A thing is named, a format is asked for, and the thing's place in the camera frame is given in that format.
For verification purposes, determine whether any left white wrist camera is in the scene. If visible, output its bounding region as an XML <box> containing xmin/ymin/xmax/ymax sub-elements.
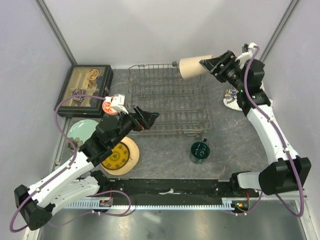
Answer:
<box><xmin>102</xmin><ymin>94</ymin><xmax>129</xmax><ymax>115</ymax></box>

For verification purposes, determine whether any black glass-lid jewelry box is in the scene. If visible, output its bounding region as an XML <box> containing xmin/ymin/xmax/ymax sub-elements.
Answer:
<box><xmin>57</xmin><ymin>64</ymin><xmax>114</xmax><ymax>118</ymax></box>

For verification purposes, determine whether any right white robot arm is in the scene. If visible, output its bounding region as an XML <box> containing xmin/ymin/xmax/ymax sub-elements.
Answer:
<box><xmin>199</xmin><ymin>50</ymin><xmax>312</xmax><ymax>197</ymax></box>

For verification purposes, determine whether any beige bird plate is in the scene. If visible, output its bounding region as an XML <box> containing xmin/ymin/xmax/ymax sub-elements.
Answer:
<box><xmin>100</xmin><ymin>136</ymin><xmax>140</xmax><ymax>176</ymax></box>

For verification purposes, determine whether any crumpled white printed cloth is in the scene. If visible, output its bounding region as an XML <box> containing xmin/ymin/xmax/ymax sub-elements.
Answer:
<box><xmin>223</xmin><ymin>84</ymin><xmax>274</xmax><ymax>114</ymax></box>

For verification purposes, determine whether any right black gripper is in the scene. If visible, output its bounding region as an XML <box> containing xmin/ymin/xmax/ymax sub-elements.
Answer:
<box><xmin>200</xmin><ymin>50</ymin><xmax>247</xmax><ymax>92</ymax></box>

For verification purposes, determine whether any red patterned small bowl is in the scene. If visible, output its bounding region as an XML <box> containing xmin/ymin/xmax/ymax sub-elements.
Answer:
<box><xmin>102</xmin><ymin>96</ymin><xmax>120</xmax><ymax>115</ymax></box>

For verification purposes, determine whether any dark green mug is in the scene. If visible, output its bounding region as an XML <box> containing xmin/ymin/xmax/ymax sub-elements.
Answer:
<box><xmin>189</xmin><ymin>138</ymin><xmax>211</xmax><ymax>164</ymax></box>

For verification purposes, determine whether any grey wire dish rack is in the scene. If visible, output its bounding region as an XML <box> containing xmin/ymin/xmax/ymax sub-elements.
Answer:
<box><xmin>127</xmin><ymin>62</ymin><xmax>212</xmax><ymax>138</ymax></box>

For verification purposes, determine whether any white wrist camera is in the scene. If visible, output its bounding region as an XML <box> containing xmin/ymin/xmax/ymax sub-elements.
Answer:
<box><xmin>102</xmin><ymin>94</ymin><xmax>129</xmax><ymax>115</ymax></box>
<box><xmin>236</xmin><ymin>42</ymin><xmax>260</xmax><ymax>63</ymax></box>

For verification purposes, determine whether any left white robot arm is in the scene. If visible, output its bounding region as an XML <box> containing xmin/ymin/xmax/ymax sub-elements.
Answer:
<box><xmin>14</xmin><ymin>106</ymin><xmax>160</xmax><ymax>231</ymax></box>

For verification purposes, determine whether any yellow patterned plate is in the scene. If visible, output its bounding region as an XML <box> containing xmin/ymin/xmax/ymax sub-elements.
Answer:
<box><xmin>101</xmin><ymin>142</ymin><xmax>130</xmax><ymax>170</ymax></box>

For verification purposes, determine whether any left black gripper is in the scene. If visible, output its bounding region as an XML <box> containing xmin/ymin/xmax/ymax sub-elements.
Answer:
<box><xmin>109</xmin><ymin>105</ymin><xmax>159</xmax><ymax>148</ymax></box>

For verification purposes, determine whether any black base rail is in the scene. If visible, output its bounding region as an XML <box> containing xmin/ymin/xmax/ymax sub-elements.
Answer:
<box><xmin>90</xmin><ymin>170</ymin><xmax>259</xmax><ymax>201</ymax></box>

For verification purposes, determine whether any beige paper cup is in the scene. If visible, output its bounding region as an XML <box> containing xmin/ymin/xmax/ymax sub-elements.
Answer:
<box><xmin>179</xmin><ymin>55</ymin><xmax>213</xmax><ymax>80</ymax></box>

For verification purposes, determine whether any grey slotted cable duct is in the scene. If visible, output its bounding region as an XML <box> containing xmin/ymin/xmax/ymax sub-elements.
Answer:
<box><xmin>65</xmin><ymin>195</ymin><xmax>236</xmax><ymax>211</ymax></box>

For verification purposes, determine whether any mint green plate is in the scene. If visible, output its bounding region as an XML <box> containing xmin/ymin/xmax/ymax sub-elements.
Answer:
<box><xmin>67</xmin><ymin>119</ymin><xmax>98</xmax><ymax>144</ymax></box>

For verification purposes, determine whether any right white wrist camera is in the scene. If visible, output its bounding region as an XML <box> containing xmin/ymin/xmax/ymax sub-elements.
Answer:
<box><xmin>236</xmin><ymin>42</ymin><xmax>260</xmax><ymax>63</ymax></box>

